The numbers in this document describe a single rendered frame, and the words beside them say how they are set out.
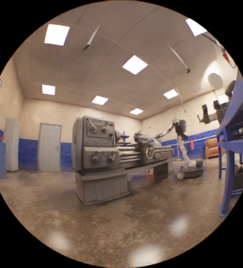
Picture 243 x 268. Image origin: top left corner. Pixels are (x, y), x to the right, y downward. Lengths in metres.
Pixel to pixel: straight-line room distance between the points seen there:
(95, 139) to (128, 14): 2.78
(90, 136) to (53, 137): 3.37
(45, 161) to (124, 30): 5.22
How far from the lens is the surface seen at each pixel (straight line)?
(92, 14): 2.74
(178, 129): 2.41
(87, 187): 1.36
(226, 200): 1.09
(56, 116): 4.93
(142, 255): 0.79
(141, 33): 2.88
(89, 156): 1.21
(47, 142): 4.58
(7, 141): 4.08
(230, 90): 0.87
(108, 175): 1.33
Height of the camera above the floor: 0.70
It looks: 13 degrees up
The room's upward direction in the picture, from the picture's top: 4 degrees counter-clockwise
